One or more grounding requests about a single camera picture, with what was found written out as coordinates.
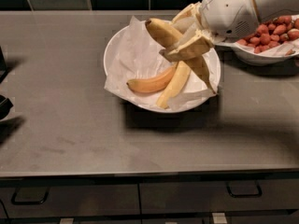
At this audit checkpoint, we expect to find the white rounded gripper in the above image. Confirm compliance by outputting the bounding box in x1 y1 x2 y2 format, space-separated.
160 0 260 62

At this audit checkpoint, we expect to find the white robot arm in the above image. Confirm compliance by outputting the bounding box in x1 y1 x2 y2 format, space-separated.
162 0 299 61

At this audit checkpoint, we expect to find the long yellow banana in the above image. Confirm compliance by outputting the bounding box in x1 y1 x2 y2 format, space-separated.
156 61 191 109

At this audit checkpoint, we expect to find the white bowl with strawberries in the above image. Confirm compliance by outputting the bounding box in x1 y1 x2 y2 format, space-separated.
232 43 299 66

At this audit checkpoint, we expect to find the orange ripe banana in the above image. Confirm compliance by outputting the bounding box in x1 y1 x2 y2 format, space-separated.
126 63 178 93

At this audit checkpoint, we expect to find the white bowl with bananas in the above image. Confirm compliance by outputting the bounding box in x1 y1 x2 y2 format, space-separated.
104 20 221 113

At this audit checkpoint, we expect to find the white paper liner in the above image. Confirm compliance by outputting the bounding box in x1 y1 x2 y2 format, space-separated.
104 18 221 113

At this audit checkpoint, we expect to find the pile of red strawberries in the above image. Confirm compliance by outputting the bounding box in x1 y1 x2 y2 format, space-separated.
237 16 299 54

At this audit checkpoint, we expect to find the paper liner under strawberries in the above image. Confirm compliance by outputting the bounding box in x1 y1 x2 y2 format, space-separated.
214 14 299 58

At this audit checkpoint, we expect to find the right grey drawer front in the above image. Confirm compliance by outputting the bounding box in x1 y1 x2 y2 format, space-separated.
140 179 299 214

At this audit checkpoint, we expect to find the grey drawer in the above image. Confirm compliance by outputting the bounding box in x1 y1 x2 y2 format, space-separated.
140 179 299 214
0 185 139 218

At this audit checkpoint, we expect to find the left grey drawer front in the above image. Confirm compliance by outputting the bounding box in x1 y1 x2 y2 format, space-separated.
0 185 139 218

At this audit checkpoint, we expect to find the black object at left edge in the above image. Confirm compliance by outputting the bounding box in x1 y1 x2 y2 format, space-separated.
0 48 13 120

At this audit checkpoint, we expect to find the right drawer handle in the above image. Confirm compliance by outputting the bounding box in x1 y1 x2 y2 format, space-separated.
226 181 263 199

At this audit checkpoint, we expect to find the drawer handle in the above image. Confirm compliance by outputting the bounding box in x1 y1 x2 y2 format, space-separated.
226 181 263 199
11 187 50 205

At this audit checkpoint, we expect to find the left drawer handle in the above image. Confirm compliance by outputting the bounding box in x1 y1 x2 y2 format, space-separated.
11 187 50 205

